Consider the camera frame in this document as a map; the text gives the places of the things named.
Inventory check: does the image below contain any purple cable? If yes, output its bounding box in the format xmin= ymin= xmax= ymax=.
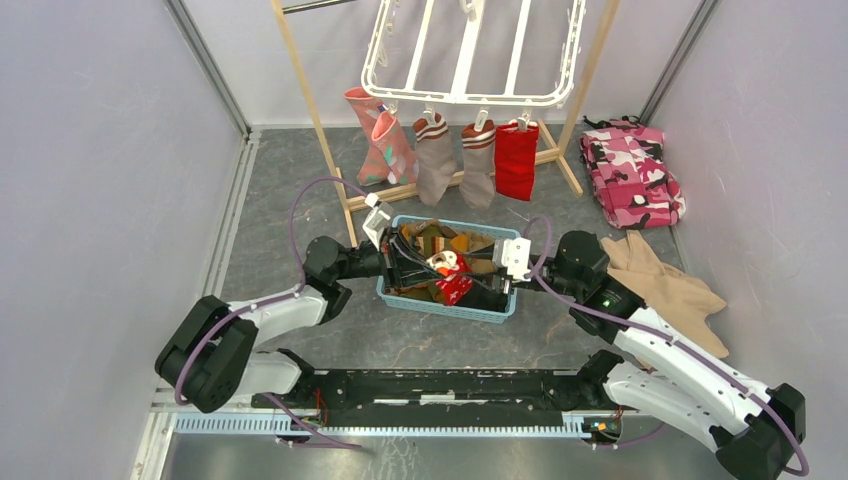
xmin=173 ymin=177 xmax=368 ymax=407
xmin=523 ymin=215 xmax=811 ymax=477

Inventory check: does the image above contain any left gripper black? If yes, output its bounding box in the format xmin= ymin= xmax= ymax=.
xmin=335 ymin=227 xmax=446 ymax=293

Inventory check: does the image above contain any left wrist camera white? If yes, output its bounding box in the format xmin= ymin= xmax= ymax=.
xmin=362 ymin=193 xmax=394 ymax=251

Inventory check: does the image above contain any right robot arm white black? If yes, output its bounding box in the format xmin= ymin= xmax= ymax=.
xmin=461 ymin=230 xmax=810 ymax=479

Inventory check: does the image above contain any olive yellow sock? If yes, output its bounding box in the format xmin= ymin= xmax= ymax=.
xmin=388 ymin=219 xmax=503 ymax=311

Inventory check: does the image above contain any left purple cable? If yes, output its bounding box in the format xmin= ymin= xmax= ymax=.
xmin=173 ymin=177 xmax=368 ymax=407

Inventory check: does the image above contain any toothed cable rail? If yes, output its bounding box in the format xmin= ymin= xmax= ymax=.
xmin=174 ymin=412 xmax=591 ymax=440

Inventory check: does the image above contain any beige cloth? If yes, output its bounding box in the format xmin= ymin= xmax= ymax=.
xmin=601 ymin=231 xmax=729 ymax=359

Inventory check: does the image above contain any wooden rack frame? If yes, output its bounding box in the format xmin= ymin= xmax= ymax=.
xmin=270 ymin=1 xmax=621 ymax=245

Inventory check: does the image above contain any grey brown striped sock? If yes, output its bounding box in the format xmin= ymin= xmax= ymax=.
xmin=413 ymin=113 xmax=457 ymax=206

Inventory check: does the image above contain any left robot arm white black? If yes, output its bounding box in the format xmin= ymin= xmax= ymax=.
xmin=154 ymin=229 xmax=449 ymax=413

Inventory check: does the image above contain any red sock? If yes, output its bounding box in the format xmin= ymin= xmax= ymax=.
xmin=427 ymin=250 xmax=473 ymax=306
xmin=494 ymin=121 xmax=539 ymax=202

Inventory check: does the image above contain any black metal rod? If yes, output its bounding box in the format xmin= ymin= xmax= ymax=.
xmin=281 ymin=0 xmax=356 ymax=15

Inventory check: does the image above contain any pink camouflage bag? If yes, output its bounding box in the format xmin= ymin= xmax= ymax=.
xmin=579 ymin=116 xmax=686 ymax=230

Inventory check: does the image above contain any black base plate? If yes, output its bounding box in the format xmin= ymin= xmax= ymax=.
xmin=251 ymin=369 xmax=622 ymax=428

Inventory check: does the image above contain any pink sock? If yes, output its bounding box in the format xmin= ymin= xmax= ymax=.
xmin=370 ymin=111 xmax=418 ymax=185
xmin=343 ymin=87 xmax=389 ymax=186

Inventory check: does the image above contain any white clip hanger frame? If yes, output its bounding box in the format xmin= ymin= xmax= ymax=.
xmin=360 ymin=1 xmax=586 ymax=124

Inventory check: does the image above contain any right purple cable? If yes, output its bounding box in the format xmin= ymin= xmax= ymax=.
xmin=523 ymin=215 xmax=811 ymax=477

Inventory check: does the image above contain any blue plastic basket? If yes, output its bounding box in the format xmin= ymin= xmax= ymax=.
xmin=376 ymin=219 xmax=520 ymax=324

